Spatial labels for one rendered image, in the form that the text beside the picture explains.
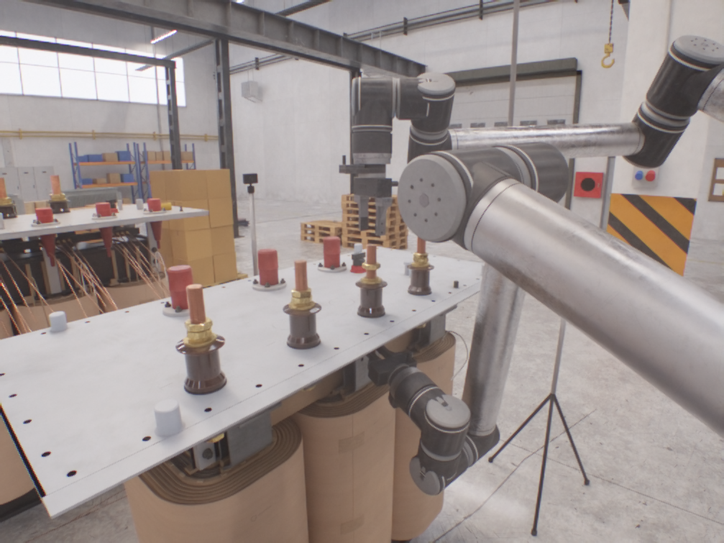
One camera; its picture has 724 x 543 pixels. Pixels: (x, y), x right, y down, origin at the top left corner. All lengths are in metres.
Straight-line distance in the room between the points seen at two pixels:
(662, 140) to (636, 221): 4.33
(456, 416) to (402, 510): 1.02
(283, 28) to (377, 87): 10.67
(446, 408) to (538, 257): 0.53
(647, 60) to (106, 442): 5.85
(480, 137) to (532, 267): 0.71
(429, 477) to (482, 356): 0.33
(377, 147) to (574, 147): 0.60
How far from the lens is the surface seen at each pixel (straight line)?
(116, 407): 0.89
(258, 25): 11.25
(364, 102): 1.11
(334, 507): 1.49
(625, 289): 0.58
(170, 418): 0.76
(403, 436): 1.74
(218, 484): 1.11
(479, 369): 1.06
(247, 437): 1.06
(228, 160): 10.81
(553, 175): 0.88
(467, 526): 2.49
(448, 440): 1.03
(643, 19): 6.04
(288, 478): 1.17
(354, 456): 1.38
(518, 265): 0.62
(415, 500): 1.97
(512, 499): 2.69
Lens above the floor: 1.79
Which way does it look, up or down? 15 degrees down
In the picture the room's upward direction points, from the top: straight up
